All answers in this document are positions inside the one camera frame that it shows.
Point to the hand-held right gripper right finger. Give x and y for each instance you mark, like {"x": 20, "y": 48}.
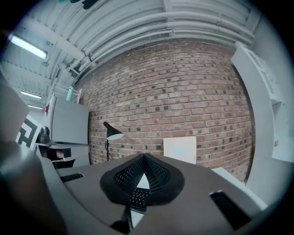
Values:
{"x": 195, "y": 183}

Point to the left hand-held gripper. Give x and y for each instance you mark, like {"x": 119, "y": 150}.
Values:
{"x": 27, "y": 135}

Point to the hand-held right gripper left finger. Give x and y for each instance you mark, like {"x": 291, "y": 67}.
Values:
{"x": 92, "y": 183}

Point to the long ceiling light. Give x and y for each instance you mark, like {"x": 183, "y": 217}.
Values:
{"x": 35, "y": 107}
{"x": 28, "y": 47}
{"x": 31, "y": 94}

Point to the red fridge magnet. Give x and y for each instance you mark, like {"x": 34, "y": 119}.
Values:
{"x": 47, "y": 109}

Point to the white table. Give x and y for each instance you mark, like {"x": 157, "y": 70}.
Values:
{"x": 227, "y": 175}

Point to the beige cardboard box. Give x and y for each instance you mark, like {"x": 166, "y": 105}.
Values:
{"x": 180, "y": 150}

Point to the grey refrigerator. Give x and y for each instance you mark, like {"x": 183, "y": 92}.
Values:
{"x": 69, "y": 124}

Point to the black desk lamp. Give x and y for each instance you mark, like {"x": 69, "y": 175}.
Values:
{"x": 113, "y": 133}

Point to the teal bottle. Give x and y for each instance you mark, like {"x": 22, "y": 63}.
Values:
{"x": 70, "y": 94}

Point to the white metal rack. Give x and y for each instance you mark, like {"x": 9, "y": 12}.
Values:
{"x": 77, "y": 94}

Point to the white cabinet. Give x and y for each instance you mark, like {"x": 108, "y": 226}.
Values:
{"x": 264, "y": 103}

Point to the white ceiling pipe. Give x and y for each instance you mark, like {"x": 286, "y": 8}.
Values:
{"x": 165, "y": 15}
{"x": 170, "y": 24}
{"x": 160, "y": 33}

